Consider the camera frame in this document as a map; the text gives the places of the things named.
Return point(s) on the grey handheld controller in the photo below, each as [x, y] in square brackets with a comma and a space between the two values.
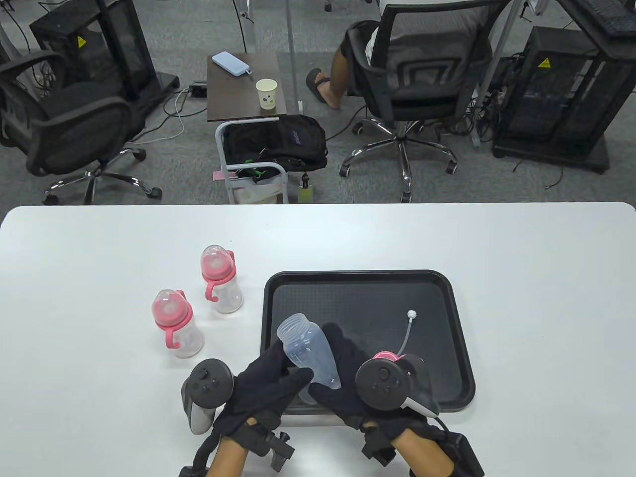
[382, 380]
[208, 385]

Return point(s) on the grey slanted desk leg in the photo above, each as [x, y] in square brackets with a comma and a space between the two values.
[482, 124]

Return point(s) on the clear dome bottle cap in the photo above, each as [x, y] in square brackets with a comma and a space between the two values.
[166, 303]
[213, 256]
[305, 395]

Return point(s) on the white paper cup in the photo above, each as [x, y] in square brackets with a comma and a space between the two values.
[266, 97]

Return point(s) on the black mesh office chair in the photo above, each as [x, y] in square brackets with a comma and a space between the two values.
[74, 129]
[432, 74]

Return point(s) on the grey metal pole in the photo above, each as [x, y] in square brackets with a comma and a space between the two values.
[292, 49]

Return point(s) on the person's left hand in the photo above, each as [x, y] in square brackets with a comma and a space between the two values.
[258, 387]

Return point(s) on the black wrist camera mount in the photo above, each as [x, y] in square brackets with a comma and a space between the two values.
[268, 444]
[377, 444]

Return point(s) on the person's left forearm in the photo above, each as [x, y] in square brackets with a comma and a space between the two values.
[226, 459]

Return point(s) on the black mesh equipment cabinet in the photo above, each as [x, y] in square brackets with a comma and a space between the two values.
[561, 99]
[124, 44]

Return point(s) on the black keyboard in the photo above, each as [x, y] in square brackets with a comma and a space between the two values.
[616, 20]

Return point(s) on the black plastic tray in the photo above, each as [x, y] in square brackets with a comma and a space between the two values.
[357, 303]

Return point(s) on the pink tape piece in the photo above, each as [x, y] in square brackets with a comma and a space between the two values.
[218, 176]

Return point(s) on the light blue power bank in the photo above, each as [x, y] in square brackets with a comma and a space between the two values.
[229, 63]

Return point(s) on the black backpack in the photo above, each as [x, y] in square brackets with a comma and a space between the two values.
[298, 144]

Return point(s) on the small yellow-green bottle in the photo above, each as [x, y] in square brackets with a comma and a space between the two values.
[306, 195]

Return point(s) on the white plastic bag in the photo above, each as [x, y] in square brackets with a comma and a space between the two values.
[253, 193]

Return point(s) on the white desk leg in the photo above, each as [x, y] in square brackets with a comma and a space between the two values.
[251, 25]

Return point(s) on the person's right hand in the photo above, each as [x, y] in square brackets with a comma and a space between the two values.
[343, 397]

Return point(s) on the black sandal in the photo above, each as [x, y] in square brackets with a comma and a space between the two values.
[314, 82]

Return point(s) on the green clip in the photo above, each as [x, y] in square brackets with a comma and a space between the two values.
[257, 174]

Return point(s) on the black wrist battery box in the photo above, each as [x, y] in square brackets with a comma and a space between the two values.
[191, 472]
[464, 454]

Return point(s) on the brown side table white frame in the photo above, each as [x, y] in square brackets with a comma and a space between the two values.
[233, 99]

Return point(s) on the black power strip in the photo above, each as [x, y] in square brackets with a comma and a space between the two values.
[198, 91]

